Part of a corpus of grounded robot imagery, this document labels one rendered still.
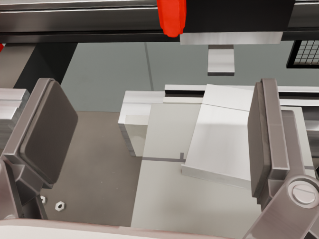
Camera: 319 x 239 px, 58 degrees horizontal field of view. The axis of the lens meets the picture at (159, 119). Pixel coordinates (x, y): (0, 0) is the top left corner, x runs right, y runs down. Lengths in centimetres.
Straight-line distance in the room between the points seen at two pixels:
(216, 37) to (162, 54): 163
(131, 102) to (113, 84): 141
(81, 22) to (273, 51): 150
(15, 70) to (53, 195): 32
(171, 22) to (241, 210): 19
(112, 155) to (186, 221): 23
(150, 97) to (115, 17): 24
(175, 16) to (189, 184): 18
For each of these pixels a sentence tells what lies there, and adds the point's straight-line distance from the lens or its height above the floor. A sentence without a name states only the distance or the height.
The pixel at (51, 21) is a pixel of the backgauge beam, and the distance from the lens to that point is 66.
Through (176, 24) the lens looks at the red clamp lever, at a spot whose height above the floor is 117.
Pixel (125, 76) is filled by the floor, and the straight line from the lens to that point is 184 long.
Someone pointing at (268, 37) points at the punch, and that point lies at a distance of 31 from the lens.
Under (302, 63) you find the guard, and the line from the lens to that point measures 144.
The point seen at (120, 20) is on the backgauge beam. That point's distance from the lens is 61.
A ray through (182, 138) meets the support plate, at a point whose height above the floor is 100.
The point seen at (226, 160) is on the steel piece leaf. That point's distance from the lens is 32.
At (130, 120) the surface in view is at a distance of 39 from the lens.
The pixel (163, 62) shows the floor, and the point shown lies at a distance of 188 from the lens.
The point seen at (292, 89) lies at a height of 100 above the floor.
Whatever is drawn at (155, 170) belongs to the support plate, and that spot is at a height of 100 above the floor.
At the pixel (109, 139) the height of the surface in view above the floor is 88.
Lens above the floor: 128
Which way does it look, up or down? 54 degrees down
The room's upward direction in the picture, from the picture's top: 11 degrees counter-clockwise
